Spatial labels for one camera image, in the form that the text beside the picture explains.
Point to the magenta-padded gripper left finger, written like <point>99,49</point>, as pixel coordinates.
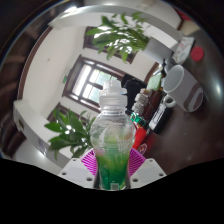
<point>76,171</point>

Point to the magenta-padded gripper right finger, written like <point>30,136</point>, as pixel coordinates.
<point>148,171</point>

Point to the clear bottle with green drink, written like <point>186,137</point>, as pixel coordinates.
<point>113,133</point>

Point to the round printed sticker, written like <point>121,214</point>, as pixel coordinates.
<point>142,147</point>

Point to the red box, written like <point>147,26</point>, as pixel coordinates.
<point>139,136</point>

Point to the potted green plant white pot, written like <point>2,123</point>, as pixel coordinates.
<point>66,133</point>
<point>120,36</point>

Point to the green box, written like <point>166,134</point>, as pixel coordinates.
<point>138,119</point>

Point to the small black box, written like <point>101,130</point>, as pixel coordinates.
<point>160,118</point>

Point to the dark framed window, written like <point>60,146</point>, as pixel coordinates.
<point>90,43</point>
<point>55,115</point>

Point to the brown box with jars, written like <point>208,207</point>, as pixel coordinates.
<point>150,103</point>

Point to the green notebook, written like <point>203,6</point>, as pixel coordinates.
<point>154,82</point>

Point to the white ceramic mug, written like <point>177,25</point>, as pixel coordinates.
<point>186,90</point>

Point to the dark wooden double door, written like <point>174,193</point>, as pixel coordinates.
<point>86,81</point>

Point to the green exit sign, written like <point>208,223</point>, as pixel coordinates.
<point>64,79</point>

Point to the flat round red coaster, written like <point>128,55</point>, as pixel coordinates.
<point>197,53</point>

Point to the red carpeted stairs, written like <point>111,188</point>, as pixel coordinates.
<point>183,14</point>

